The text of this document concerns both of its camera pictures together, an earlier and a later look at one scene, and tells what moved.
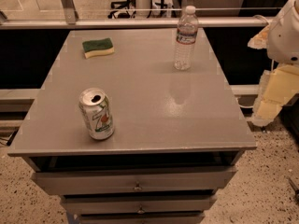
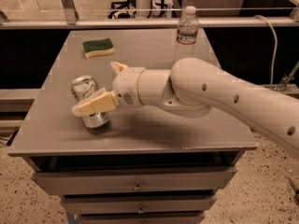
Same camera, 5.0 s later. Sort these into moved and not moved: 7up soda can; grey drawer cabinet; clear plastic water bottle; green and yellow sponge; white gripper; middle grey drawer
Moved: 7up soda can; white gripper
Not moved: clear plastic water bottle; grey drawer cabinet; green and yellow sponge; middle grey drawer
